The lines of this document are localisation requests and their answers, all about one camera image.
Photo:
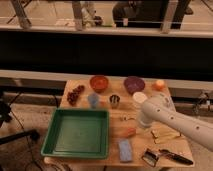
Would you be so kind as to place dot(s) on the red bowl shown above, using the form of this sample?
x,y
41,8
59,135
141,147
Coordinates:
x,y
99,83

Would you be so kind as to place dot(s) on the black handled knife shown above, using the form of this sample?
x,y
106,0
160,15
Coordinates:
x,y
175,157

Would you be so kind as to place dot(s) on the green plastic tray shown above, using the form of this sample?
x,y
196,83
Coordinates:
x,y
77,133

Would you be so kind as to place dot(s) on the black tripod stand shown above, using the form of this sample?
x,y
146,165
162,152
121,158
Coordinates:
x,y
11,128

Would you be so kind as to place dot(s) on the blue sponge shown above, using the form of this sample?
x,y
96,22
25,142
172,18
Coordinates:
x,y
125,150

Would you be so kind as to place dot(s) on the metal fork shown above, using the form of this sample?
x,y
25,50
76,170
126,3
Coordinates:
x,y
127,118

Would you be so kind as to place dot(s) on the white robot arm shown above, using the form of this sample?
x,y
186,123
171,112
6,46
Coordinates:
x,y
160,107

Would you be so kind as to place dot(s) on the red grape bunch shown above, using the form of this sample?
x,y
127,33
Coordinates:
x,y
73,96

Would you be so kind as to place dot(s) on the wooden table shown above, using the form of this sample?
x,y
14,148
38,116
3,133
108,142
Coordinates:
x,y
142,140

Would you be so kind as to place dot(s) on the orange fruit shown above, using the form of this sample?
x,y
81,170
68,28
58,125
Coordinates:
x,y
159,85

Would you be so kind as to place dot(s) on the blue plastic cup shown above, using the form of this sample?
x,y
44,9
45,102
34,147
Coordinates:
x,y
93,100

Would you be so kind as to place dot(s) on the white cup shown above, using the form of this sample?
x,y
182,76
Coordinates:
x,y
139,97

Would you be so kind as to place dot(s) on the small metal cup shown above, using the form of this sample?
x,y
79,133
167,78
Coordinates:
x,y
114,100

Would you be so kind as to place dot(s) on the purple bowl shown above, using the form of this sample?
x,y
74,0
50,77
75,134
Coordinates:
x,y
134,84

